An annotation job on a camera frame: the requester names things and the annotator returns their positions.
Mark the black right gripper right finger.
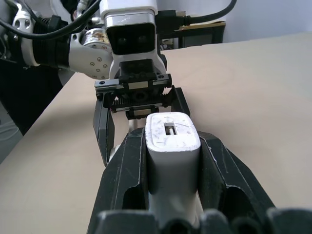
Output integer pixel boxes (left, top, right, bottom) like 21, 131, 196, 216
197, 131, 278, 221

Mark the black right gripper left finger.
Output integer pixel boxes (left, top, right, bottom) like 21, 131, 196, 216
87, 127, 150, 234

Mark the black robot body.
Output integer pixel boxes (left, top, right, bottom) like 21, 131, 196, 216
0, 57, 75, 136

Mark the black cabinet with wooden top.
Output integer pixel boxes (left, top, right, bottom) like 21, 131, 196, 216
159, 20, 227, 51

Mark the white charger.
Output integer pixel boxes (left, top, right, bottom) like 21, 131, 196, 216
144, 112, 202, 229

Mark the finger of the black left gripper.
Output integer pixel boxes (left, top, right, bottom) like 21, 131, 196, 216
93, 94, 116, 168
167, 85, 191, 120

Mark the black camera cable with plug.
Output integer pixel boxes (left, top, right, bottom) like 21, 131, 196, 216
156, 0, 237, 33

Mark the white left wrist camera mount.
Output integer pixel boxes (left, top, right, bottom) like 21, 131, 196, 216
99, 0, 168, 81

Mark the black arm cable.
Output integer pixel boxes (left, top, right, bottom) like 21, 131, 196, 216
0, 0, 102, 40

